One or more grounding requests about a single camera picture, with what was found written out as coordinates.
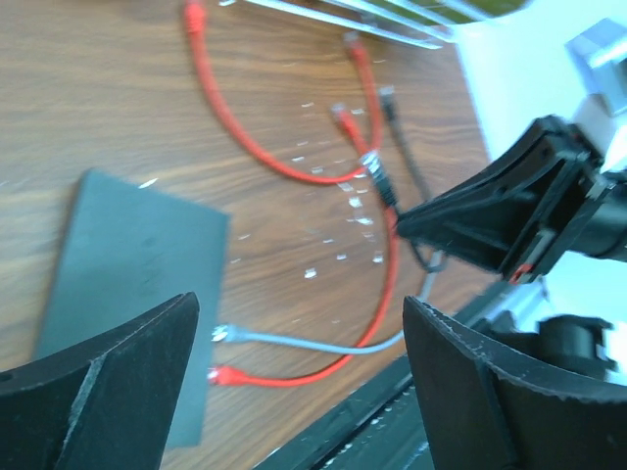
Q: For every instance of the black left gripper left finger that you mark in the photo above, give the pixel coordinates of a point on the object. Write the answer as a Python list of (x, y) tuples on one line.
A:
[(104, 403)]

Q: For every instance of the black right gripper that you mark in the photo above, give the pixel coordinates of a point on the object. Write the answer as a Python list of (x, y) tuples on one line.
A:
[(550, 180)]

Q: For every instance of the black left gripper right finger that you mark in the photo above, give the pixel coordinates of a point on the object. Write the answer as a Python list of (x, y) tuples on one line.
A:
[(485, 405)]

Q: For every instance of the black network switch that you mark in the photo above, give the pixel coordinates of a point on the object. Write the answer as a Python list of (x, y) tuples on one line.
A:
[(127, 249)]

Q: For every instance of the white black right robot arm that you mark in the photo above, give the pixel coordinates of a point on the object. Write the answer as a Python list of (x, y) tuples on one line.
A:
[(518, 70)]

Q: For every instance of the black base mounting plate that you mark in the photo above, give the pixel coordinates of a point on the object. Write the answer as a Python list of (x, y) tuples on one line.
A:
[(378, 426)]

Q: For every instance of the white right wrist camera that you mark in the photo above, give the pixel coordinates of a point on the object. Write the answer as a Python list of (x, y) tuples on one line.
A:
[(599, 55)]

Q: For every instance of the white wire dish rack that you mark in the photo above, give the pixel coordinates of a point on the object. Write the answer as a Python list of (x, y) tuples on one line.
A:
[(423, 24)]

